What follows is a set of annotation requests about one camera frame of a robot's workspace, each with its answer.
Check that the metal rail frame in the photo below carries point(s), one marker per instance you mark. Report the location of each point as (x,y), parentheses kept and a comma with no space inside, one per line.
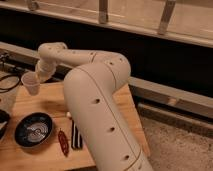
(188,21)

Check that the red small tool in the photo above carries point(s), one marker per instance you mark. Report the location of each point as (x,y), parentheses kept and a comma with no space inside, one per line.
(63,142)

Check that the black bowl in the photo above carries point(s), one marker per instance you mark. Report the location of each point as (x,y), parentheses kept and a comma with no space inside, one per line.
(33,130)

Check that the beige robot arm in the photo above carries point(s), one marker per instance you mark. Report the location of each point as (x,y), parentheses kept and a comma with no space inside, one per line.
(88,93)

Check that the white tube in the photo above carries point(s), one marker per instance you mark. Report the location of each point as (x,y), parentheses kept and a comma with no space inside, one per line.
(68,115)

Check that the dark object at left edge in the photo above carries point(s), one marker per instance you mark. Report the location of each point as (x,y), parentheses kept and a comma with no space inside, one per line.
(4,119)

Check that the white ceramic cup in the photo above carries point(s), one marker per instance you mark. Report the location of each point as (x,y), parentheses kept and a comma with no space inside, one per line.
(31,82)

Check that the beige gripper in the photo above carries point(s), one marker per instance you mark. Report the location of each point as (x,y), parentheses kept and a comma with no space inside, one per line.
(44,70)

